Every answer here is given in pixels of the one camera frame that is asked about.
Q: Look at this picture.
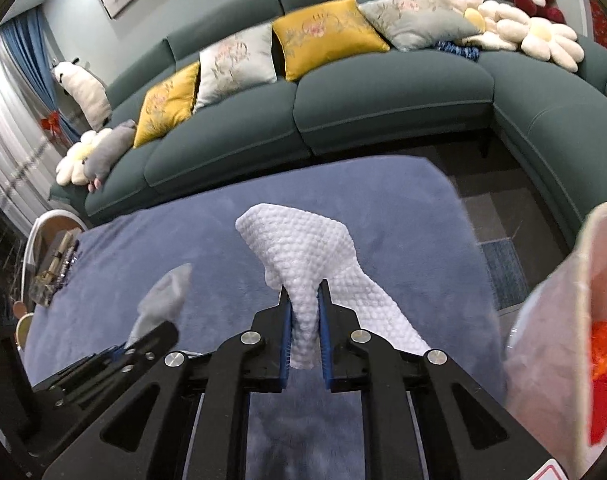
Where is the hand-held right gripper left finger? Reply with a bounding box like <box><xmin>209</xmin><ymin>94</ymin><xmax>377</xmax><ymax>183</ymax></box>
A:
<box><xmin>40</xmin><ymin>280</ymin><xmax>291</xmax><ymax>480</ymax></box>

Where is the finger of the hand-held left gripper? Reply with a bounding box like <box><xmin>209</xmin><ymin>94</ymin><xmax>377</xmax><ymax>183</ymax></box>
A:
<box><xmin>124</xmin><ymin>320</ymin><xmax>180</xmax><ymax>361</ymax></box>

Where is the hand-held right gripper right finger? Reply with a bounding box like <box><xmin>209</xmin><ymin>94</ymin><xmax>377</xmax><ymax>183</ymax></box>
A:
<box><xmin>317</xmin><ymin>280</ymin><xmax>557</xmax><ymax>480</ymax></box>

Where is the grey cloth piece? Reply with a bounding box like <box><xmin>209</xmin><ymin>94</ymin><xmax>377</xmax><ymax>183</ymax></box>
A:
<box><xmin>128</xmin><ymin>262</ymin><xmax>193</xmax><ymax>348</ymax></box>

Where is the white textured wipe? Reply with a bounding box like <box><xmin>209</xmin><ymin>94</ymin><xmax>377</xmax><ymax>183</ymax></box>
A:
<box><xmin>234</xmin><ymin>203</ymin><xmax>431</xmax><ymax>372</ymax></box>

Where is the white plastic bag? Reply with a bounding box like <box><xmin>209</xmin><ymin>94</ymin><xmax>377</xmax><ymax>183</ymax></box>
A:
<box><xmin>503</xmin><ymin>200</ymin><xmax>607</xmax><ymax>480</ymax></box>

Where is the red plastic bag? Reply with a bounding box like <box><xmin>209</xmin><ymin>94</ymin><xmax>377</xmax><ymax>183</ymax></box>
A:
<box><xmin>589</xmin><ymin>317</ymin><xmax>607</xmax><ymax>381</ymax></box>

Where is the red paper cup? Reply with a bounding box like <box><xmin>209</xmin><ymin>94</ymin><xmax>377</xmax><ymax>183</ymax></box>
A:
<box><xmin>588</xmin><ymin>377</ymin><xmax>607</xmax><ymax>448</ymax></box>

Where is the round wooden stool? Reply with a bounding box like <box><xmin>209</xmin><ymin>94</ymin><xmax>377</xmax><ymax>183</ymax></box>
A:
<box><xmin>10</xmin><ymin>300</ymin><xmax>36</xmax><ymax>351</ymax></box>

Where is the blue plush blanket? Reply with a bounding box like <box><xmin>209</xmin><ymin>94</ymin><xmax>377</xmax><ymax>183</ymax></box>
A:
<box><xmin>23</xmin><ymin>155</ymin><xmax>509</xmax><ymax>480</ymax></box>

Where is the white framed chair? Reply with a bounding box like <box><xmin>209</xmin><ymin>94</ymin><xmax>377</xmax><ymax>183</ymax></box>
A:
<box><xmin>22</xmin><ymin>210</ymin><xmax>86</xmax><ymax>286</ymax></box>

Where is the blue floor rug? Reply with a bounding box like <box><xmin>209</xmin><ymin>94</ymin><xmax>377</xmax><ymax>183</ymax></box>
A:
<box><xmin>476</xmin><ymin>237</ymin><xmax>531</xmax><ymax>313</ymax></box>

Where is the grey plush toy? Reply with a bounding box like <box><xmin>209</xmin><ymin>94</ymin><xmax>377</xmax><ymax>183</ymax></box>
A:
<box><xmin>80</xmin><ymin>119</ymin><xmax>138</xmax><ymax>193</ymax></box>

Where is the yellow embroidered pillow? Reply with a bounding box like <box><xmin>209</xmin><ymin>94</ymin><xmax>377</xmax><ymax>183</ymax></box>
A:
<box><xmin>272</xmin><ymin>0</ymin><xmax>391</xmax><ymax>83</ymax></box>
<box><xmin>132</xmin><ymin>61</ymin><xmax>201</xmax><ymax>150</ymax></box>

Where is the white sheer curtain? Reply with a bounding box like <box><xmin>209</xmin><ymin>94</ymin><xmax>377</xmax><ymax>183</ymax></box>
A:
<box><xmin>0</xmin><ymin>40</ymin><xmax>69</xmax><ymax>231</ymax></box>

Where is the red bow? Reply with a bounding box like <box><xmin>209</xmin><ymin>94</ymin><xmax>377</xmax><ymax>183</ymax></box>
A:
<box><xmin>39</xmin><ymin>110</ymin><xmax>63</xmax><ymax>137</ymax></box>

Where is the dark green sofa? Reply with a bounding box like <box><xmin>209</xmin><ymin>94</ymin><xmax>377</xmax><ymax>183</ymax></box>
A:
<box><xmin>48</xmin><ymin>0</ymin><xmax>607</xmax><ymax>266</ymax></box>

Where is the white panda plush toy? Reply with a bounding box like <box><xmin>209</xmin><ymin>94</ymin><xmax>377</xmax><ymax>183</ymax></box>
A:
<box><xmin>50</xmin><ymin>57</ymin><xmax>114</xmax><ymax>132</ymax></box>

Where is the grey embroidered pillow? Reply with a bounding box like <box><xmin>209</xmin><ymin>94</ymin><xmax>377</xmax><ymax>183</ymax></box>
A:
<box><xmin>192</xmin><ymin>24</ymin><xmax>279</xmax><ymax>115</ymax></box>
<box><xmin>357</xmin><ymin>0</ymin><xmax>479</xmax><ymax>52</ymax></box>

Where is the blue curtain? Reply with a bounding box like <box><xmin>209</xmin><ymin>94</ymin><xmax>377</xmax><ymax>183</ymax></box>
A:
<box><xmin>0</xmin><ymin>7</ymin><xmax>81</xmax><ymax>146</ymax></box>

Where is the blue knit cloth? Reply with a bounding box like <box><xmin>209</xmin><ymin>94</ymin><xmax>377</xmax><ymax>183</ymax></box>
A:
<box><xmin>433</xmin><ymin>39</ymin><xmax>481</xmax><ymax>63</ymax></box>

